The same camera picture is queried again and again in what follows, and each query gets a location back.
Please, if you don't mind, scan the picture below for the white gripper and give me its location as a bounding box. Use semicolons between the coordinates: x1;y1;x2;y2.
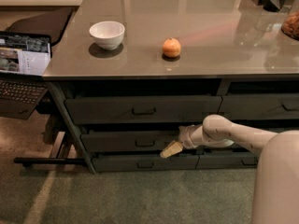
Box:
160;125;197;159

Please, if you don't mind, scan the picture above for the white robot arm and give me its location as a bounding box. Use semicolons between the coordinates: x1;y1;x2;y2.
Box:
160;115;299;224

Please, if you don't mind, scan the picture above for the open black laptop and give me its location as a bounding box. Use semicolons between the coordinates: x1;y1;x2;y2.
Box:
0;31;52;119

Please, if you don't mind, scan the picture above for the orange round fruit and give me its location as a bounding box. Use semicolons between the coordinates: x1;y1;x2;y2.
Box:
163;38;181;58

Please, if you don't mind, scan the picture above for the black laptop stand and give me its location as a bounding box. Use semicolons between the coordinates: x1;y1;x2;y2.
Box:
13;92;86;167

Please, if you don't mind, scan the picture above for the white ceramic bowl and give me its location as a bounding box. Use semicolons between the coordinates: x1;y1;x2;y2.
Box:
89;21;125;50

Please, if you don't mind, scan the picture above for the glass jar with snacks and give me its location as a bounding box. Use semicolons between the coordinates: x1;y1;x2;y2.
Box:
281;0;299;40

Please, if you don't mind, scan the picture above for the dark chair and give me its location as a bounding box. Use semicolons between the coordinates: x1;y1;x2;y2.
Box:
6;7;73;46

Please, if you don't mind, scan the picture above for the grey drawer cabinet frame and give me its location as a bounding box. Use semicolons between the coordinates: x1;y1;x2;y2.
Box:
51;78;299;172

